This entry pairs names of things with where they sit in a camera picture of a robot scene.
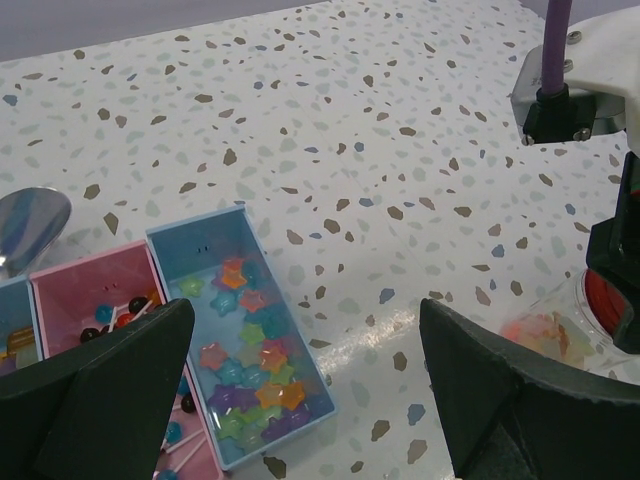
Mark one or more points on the star candies pile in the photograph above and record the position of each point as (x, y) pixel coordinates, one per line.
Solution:
(243, 359)

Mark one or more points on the four-compartment candy tray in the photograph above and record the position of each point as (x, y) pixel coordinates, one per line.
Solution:
(72, 304)

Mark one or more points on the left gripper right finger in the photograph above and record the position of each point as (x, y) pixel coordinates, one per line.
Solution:
(510, 413)

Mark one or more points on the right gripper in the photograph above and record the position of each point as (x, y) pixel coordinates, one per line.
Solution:
(613, 253)

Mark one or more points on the metal candy scoop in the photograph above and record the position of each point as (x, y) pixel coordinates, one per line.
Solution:
(32, 219)

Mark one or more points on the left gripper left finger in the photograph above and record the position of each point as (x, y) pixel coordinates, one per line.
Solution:
(37, 413)

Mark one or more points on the lollipops pile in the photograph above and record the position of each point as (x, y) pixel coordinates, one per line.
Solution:
(125, 397)

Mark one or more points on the red jar lid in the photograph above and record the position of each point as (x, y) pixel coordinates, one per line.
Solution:
(605, 301)

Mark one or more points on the clear plastic jar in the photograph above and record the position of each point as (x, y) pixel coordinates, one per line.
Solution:
(561, 326)

